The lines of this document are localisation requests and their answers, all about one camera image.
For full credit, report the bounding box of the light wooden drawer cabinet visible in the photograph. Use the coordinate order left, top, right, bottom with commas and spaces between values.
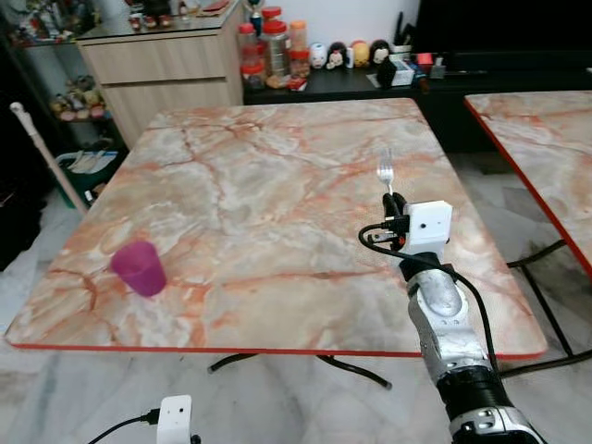
76, 7, 247, 149

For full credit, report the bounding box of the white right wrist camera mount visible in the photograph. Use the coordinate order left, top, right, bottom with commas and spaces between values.
405, 201, 454, 256

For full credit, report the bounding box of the marble top table, cup on it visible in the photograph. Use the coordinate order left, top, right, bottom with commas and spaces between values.
5, 97, 549, 389

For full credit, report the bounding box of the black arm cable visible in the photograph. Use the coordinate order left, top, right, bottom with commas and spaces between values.
358, 222, 500, 371
88, 411, 161, 444

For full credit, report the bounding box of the yellow round figurine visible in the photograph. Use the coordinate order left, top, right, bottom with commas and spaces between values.
350, 40, 371, 68

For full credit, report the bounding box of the black-haired round figurine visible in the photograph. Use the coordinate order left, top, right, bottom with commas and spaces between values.
327, 42, 350, 71

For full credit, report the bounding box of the light wooden stick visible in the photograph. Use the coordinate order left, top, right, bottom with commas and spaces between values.
9, 102, 90, 216

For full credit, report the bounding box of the silver metal fork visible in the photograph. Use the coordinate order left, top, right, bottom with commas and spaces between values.
376, 147, 397, 198

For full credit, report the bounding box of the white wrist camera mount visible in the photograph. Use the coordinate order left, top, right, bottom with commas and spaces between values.
405, 201, 454, 256
155, 395, 196, 444

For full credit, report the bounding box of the white and blue box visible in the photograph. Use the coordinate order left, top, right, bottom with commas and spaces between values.
376, 57, 418, 90

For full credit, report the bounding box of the black television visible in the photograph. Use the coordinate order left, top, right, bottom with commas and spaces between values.
412, 0, 592, 56

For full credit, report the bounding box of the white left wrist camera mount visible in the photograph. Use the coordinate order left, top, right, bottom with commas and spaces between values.
155, 395, 196, 444

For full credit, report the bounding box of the orange-lidded tall jar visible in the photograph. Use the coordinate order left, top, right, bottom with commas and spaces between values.
290, 19, 309, 52

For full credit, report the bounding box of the empty marble top table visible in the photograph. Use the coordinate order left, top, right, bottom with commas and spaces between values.
462, 90, 592, 278

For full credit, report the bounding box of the purple plastic cup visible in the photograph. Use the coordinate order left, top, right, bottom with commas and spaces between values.
109, 240, 168, 298

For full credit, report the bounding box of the black low tv console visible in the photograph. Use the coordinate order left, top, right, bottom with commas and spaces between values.
244, 51, 592, 154

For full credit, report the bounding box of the small red-lidded snack jar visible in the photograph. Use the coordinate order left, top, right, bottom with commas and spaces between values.
288, 48, 313, 80

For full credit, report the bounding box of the large red-lidded clear jar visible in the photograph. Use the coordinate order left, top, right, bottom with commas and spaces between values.
261, 19, 291, 80

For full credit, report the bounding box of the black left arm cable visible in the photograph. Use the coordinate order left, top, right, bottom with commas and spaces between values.
88, 411, 161, 444

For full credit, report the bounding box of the dark round figurine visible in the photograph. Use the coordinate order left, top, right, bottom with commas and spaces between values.
369, 39, 392, 68

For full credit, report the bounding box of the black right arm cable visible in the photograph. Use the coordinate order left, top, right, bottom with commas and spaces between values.
358, 222, 500, 371

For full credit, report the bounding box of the glass display shelf with trinkets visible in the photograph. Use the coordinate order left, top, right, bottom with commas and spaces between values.
0, 0, 117, 154

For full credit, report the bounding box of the green plastic basket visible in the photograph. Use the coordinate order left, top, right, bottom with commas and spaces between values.
55, 148, 122, 209

